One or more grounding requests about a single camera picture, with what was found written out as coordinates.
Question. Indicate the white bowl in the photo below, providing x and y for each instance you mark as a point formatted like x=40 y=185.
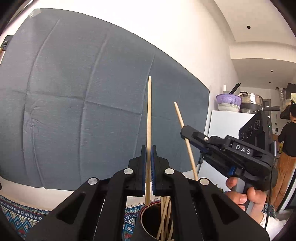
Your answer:
x=229 y=107

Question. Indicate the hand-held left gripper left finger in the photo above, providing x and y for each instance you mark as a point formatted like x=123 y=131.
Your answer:
x=143 y=171

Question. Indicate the tan bamboo chopstick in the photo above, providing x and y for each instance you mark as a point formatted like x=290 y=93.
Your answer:
x=149 y=111
x=182 y=122

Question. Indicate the black utensils in colander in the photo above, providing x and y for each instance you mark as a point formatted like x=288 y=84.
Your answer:
x=234 y=88

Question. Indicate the steel cooking pot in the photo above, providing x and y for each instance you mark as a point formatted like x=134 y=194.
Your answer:
x=251 y=102

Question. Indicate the pile of bamboo chopsticks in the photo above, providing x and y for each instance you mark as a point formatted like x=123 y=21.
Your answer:
x=164 y=217

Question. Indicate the black cylindrical utensil holder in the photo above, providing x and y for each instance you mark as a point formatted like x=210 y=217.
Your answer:
x=150 y=222

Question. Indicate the person's right forearm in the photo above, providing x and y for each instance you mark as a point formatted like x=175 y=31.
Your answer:
x=275 y=228

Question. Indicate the person's right hand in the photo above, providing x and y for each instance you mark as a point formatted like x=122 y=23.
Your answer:
x=254 y=199

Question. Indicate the purple plastic colander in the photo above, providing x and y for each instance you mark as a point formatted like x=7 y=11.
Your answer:
x=228 y=99

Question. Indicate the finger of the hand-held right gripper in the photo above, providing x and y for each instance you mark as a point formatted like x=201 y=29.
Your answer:
x=198 y=139
x=212 y=158

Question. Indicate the grey backdrop cloth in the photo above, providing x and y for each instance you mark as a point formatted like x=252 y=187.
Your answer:
x=69 y=104

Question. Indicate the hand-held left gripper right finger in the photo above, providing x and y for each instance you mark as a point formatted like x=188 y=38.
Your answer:
x=153 y=171

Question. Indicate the blue patterned tablecloth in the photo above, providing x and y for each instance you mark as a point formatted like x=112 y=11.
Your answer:
x=20 y=215

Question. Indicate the white refrigerator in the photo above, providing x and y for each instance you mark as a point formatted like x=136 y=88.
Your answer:
x=224 y=125

